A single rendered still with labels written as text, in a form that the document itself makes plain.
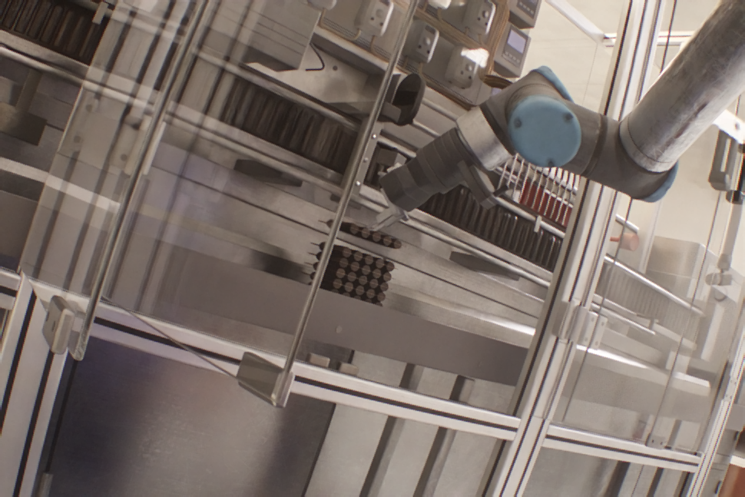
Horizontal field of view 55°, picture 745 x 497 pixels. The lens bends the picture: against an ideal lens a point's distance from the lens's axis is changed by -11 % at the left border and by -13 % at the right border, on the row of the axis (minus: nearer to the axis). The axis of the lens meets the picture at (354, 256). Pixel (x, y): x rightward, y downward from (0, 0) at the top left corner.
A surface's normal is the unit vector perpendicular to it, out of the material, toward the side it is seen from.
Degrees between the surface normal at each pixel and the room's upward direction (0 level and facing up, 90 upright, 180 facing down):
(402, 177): 78
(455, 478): 90
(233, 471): 90
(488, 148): 121
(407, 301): 90
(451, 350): 90
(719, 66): 151
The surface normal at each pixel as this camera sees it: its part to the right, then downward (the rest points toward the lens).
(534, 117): -0.20, 0.36
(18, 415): 0.56, 0.14
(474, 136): -0.36, 0.03
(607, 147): -0.04, 0.04
